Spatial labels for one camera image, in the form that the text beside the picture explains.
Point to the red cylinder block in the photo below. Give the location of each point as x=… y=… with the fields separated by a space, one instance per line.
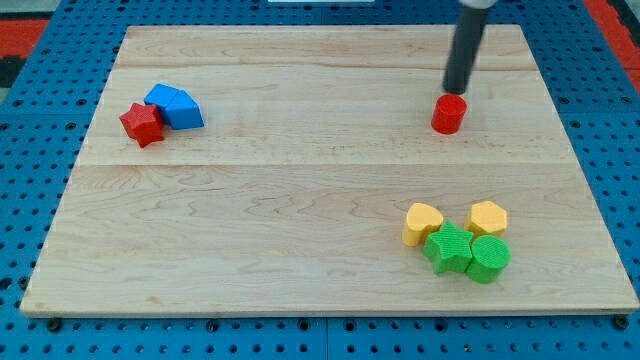
x=448 y=114

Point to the blue triangle block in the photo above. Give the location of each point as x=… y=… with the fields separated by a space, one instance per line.
x=182 y=112

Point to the light wooden board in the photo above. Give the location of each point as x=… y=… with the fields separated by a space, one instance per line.
x=291 y=199

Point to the yellow heart block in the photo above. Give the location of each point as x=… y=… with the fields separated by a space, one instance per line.
x=420 y=221

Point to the green star block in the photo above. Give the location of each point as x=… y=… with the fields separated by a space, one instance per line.
x=449 y=249

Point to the yellow hexagon block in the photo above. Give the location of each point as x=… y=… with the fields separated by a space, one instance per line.
x=486 y=218

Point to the blue cube block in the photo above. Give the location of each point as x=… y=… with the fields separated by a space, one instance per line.
x=161 y=95

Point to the green cylinder block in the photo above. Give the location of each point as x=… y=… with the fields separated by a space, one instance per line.
x=490 y=256

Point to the red star block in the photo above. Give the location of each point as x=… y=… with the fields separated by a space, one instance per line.
x=143 y=123

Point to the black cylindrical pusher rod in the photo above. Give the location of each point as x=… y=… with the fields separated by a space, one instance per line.
x=465 y=44

